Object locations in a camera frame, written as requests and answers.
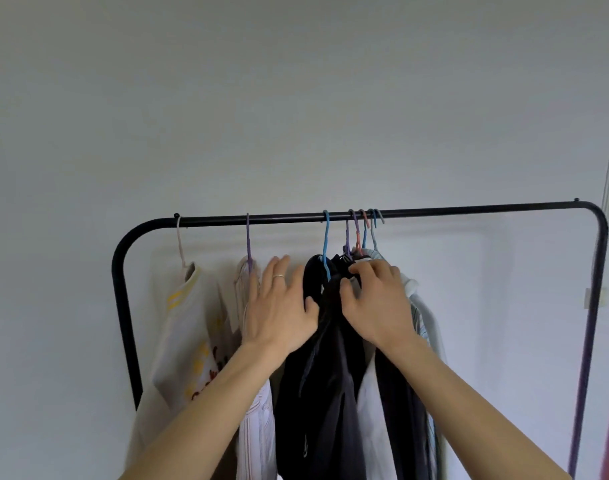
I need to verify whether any person's right hand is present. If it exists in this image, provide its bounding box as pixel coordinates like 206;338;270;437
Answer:
339;258;418;349

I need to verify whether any person's left hand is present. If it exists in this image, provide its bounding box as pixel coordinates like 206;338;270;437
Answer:
241;254;321;360

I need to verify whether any black garment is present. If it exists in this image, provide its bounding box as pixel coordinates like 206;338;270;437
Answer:
274;254;369;480

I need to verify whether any person's right forearm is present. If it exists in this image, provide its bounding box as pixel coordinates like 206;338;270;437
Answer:
379;334;573;480

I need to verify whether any person's left forearm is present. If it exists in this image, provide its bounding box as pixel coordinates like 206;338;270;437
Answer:
119;342;288;480

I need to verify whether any pink clothes hanger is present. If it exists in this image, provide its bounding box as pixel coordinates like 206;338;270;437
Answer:
349;209;363;256

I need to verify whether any grey clothes hanger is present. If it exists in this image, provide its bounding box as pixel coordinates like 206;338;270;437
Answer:
369;208;386;260

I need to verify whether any light blue striped shirt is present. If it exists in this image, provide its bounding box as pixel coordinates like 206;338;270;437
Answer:
360;248;448;480

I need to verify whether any cream t-shirt with yellow print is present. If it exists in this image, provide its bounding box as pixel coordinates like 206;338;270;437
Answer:
126;262;243;473

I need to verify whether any white clothes hanger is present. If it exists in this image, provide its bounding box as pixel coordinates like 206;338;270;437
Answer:
175;216;188;270

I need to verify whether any black metal clothes rack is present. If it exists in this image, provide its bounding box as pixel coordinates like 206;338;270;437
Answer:
111;198;609;480

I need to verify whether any plain white shirt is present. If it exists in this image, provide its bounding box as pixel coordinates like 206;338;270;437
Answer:
356;342;398;480

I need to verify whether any dark navy garment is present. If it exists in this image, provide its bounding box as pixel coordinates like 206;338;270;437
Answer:
375;349;431;480

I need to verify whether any white pinstriped shirt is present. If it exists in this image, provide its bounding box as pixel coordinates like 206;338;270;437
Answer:
233;255;278;480

